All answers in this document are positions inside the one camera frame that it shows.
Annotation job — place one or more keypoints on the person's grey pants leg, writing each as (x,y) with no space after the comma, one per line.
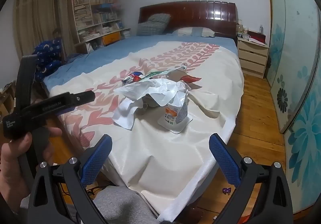
(120,204)

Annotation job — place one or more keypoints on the blue red drink can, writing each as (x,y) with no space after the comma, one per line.
(134,77)

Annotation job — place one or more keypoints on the white pink leaf-print blanket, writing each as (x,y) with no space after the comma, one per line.
(163,163)

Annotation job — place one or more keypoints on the white bookshelf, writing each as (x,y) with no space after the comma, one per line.
(87,43)

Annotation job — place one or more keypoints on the small dark-capped bottle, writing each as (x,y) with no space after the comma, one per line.
(261,29)

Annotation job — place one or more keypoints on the small purple wrapper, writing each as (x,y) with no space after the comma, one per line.
(226,190)

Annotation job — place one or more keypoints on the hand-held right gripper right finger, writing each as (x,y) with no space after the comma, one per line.
(223,161)

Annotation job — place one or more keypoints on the light wooden nightstand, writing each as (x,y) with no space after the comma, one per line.
(250,58)

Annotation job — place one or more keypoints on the navy star-print cloth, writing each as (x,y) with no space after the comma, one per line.
(47,53)

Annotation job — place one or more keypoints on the white plastic bag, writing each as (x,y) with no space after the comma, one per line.
(155,88)

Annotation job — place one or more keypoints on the floral sliding door wardrobe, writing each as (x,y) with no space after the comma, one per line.
(296,38)

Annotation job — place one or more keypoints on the person's left hand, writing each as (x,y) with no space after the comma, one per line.
(11,168)

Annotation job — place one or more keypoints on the blue bedsheet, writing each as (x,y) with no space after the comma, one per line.
(105,53)

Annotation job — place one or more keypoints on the white yogurt cup orange label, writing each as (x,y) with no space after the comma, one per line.
(175,113)

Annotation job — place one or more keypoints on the orange storage box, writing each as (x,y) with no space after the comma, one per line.
(111,37)

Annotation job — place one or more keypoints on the white blue pillow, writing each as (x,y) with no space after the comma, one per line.
(193,31)

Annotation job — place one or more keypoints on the green white wrapper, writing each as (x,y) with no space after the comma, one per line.
(160,72)

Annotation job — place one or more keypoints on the dark wooden headboard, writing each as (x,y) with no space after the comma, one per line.
(195,14)

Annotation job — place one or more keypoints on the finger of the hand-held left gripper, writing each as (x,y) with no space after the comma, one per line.
(25,76)
(75,98)

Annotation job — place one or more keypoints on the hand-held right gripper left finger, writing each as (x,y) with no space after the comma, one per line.
(97,161)

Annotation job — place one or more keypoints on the beige curtain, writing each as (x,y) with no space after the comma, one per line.
(37,13)

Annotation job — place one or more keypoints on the red book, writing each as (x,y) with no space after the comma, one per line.
(258,37)

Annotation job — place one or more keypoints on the grey plaid pillow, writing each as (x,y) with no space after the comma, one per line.
(151,29)
(159,18)

